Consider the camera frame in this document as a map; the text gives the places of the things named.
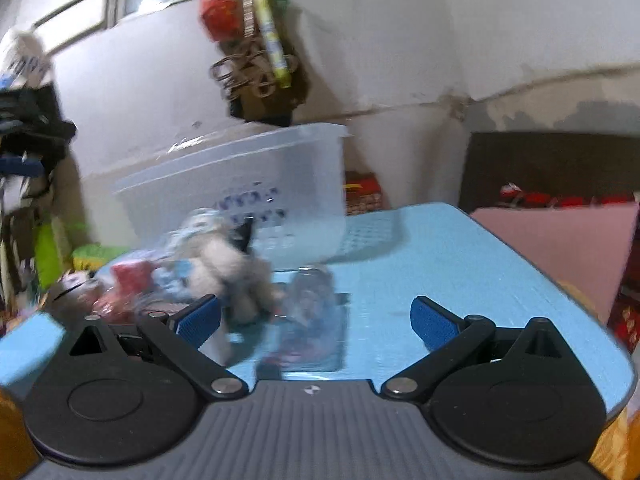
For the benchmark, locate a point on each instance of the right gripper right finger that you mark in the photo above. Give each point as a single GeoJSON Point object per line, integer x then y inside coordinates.
{"type": "Point", "coordinates": [452, 343]}

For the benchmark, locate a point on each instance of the blue foam mat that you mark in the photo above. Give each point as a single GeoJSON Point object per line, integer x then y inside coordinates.
{"type": "Point", "coordinates": [435, 250]}

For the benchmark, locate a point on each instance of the brown hanging bag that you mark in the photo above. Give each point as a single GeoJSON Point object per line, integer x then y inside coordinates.
{"type": "Point", "coordinates": [256, 96]}

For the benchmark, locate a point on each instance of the clear plastic bottle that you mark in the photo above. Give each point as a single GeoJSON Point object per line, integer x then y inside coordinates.
{"type": "Point", "coordinates": [307, 333]}

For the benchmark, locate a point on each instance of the red cigarette pack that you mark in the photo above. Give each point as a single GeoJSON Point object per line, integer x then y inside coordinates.
{"type": "Point", "coordinates": [132, 280]}

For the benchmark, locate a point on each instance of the hanging dark clothes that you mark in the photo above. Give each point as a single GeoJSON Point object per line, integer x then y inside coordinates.
{"type": "Point", "coordinates": [34, 135]}

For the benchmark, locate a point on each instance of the dark wooden headboard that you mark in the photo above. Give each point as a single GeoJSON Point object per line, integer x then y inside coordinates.
{"type": "Point", "coordinates": [555, 163]}

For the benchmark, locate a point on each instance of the white plush toy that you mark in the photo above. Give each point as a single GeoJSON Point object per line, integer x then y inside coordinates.
{"type": "Point", "coordinates": [219, 262]}

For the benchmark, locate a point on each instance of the translucent plastic basket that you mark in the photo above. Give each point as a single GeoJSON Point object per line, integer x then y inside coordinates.
{"type": "Point", "coordinates": [290, 181]}

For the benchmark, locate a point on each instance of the pink board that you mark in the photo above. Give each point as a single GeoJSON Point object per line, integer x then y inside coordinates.
{"type": "Point", "coordinates": [587, 247]}

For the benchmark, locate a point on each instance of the green paper bag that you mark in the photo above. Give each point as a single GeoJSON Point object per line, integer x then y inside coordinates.
{"type": "Point", "coordinates": [53, 253]}

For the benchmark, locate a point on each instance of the red gift box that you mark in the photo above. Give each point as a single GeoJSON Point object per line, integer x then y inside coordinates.
{"type": "Point", "coordinates": [363, 193]}

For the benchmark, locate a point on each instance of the blue white cloth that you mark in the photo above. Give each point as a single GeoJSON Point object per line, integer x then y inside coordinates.
{"type": "Point", "coordinates": [175, 269]}

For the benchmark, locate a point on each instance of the green lidded yellow box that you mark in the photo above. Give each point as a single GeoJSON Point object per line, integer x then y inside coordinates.
{"type": "Point", "coordinates": [92, 257]}

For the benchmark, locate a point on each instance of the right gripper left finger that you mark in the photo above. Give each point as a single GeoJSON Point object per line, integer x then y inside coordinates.
{"type": "Point", "coordinates": [179, 336]}

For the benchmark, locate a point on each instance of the red hanging bag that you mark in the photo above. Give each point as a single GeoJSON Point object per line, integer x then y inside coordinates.
{"type": "Point", "coordinates": [222, 19]}

